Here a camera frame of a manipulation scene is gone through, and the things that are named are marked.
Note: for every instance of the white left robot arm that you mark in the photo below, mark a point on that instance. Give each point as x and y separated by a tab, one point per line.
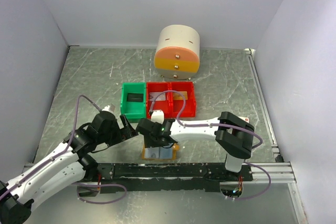
68	163

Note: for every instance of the green plastic bin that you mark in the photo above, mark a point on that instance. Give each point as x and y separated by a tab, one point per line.
133	103

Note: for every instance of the round three-drawer mini cabinet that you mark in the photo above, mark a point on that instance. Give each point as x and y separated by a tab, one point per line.
177	53

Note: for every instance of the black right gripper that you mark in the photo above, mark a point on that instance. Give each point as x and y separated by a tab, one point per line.
149	142

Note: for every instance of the silver VIP card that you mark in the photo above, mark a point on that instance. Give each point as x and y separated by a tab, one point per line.
157	96

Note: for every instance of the aluminium frame rail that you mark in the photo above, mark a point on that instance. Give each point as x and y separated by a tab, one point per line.
282	168

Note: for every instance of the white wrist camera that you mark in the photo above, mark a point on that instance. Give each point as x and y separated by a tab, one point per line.
109	108
157	116

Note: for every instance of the gold VIP card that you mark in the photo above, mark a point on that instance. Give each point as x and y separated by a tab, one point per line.
180	95

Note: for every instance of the red bin with gold card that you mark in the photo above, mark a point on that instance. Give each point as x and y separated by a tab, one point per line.
186	88

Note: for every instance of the tan leather card holder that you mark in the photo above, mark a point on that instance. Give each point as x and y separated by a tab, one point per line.
160	153

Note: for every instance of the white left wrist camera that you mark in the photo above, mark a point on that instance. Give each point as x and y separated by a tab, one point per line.
109	108

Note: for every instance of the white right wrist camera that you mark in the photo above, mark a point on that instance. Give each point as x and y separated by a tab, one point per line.
157	116

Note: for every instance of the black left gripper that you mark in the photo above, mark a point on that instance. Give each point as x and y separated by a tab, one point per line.
129	129

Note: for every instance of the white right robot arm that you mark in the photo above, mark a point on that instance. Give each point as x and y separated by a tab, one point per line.
232	133

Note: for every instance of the black card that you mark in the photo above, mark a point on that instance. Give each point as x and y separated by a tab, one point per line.
135	97

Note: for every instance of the red bin with silver card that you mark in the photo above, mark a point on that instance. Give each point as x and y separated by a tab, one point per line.
165	106

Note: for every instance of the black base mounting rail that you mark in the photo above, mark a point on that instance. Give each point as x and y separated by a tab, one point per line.
166	176

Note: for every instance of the white red card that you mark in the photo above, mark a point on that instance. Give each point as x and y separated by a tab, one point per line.
244	118

